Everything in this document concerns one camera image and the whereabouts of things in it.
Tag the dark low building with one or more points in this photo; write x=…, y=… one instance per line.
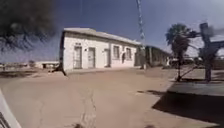
x=158, y=56

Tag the distant low pale building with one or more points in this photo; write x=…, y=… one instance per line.
x=46, y=64

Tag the white building with pale roof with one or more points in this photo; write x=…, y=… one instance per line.
x=93, y=50

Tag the palm tree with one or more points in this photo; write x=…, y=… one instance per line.
x=179, y=40

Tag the dark post with arms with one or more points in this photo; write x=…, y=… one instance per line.
x=207, y=53

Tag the dark tree foliage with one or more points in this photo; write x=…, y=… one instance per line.
x=23, y=20

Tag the tall thin lattice mast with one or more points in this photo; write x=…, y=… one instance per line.
x=141, y=30

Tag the grey concrete slab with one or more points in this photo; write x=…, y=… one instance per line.
x=200, y=88

